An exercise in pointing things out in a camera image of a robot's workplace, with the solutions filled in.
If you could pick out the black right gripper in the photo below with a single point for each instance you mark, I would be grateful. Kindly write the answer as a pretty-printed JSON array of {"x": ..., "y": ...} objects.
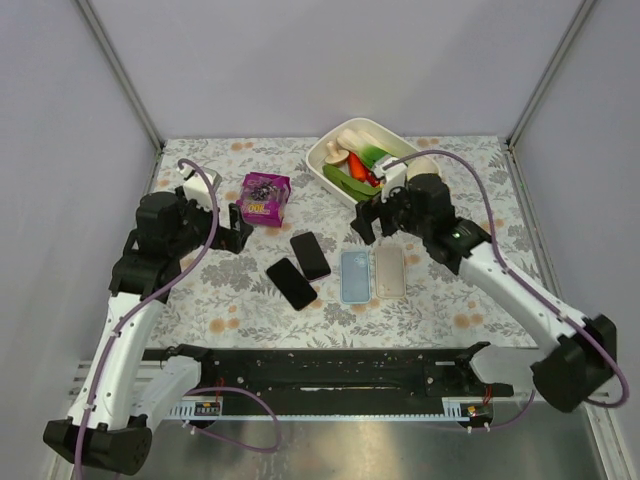
[{"x": 382, "y": 213}]

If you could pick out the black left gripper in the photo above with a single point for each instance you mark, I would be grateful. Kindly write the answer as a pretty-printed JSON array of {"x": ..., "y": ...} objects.
[{"x": 220, "y": 232}]

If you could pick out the beige phone case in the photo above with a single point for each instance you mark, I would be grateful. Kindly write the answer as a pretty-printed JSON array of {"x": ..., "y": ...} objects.
[{"x": 390, "y": 276}]

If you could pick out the light blue phone case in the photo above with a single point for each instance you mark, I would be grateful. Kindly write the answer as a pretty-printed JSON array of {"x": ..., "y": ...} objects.
[{"x": 355, "y": 277}]

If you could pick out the black smartphone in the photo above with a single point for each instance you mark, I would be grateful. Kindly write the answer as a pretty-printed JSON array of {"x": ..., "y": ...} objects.
[{"x": 310, "y": 256}]

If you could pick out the black phone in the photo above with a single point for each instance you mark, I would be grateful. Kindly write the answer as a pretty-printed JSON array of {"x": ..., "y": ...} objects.
[{"x": 292, "y": 284}]

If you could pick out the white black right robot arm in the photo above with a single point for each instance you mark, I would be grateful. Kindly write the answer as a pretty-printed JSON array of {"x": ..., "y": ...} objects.
[{"x": 579, "y": 352}]

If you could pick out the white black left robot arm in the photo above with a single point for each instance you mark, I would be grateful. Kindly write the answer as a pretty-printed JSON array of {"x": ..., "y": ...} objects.
[{"x": 108, "y": 427}]

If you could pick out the green toy pea pod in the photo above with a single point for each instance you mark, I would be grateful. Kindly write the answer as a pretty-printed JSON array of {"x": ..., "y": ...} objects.
[{"x": 357, "y": 190}]

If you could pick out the purple snack box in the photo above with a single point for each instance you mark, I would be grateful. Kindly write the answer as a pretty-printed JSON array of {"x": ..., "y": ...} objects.
[{"x": 263, "y": 198}]

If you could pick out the toy carrot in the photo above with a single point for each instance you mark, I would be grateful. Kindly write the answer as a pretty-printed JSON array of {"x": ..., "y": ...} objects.
[{"x": 359, "y": 172}]

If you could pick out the white plastic basin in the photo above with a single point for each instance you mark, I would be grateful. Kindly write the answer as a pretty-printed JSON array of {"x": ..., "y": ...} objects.
[{"x": 316, "y": 156}]

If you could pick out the toy bok choy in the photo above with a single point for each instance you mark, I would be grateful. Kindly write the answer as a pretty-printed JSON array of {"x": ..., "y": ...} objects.
[{"x": 369, "y": 150}]

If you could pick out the toy mushroom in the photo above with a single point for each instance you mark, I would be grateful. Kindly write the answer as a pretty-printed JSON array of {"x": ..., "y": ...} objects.
[{"x": 336, "y": 156}]

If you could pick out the floral table cloth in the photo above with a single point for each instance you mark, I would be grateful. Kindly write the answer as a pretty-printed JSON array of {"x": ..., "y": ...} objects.
[{"x": 227, "y": 301}]

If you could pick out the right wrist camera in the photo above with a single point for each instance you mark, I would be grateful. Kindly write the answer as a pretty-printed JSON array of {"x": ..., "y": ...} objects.
[{"x": 391, "y": 172}]

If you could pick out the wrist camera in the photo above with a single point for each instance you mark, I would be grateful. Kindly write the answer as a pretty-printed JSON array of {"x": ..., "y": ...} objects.
[
  {"x": 194, "y": 187},
  {"x": 391, "y": 172}
]

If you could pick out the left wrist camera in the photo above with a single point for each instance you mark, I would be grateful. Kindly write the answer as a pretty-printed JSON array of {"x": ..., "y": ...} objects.
[{"x": 194, "y": 187}]

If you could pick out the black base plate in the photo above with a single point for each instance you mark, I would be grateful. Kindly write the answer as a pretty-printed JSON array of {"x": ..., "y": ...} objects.
[{"x": 341, "y": 374}]

